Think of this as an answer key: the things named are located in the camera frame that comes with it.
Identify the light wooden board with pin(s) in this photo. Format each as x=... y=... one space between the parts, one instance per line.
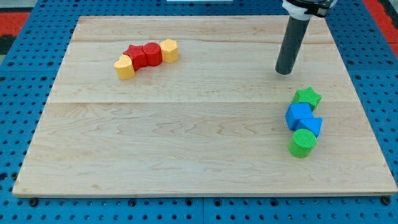
x=211 y=124

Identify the yellow hexagon block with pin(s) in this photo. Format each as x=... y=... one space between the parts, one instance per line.
x=169 y=49

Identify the red cylinder block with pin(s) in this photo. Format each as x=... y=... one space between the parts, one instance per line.
x=153 y=54

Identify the red star block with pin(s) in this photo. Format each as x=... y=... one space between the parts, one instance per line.
x=137 y=55

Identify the yellow heart block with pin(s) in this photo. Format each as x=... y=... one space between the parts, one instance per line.
x=124 y=68

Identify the blue cube block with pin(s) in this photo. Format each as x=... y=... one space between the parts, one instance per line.
x=296 y=112

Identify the green cylinder block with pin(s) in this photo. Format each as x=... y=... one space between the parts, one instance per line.
x=302 y=143

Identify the green star block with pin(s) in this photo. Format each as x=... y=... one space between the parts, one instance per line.
x=309 y=96

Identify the blue triangle block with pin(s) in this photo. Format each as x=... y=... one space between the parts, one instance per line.
x=312 y=124

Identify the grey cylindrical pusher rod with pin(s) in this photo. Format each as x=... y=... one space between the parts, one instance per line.
x=293 y=37

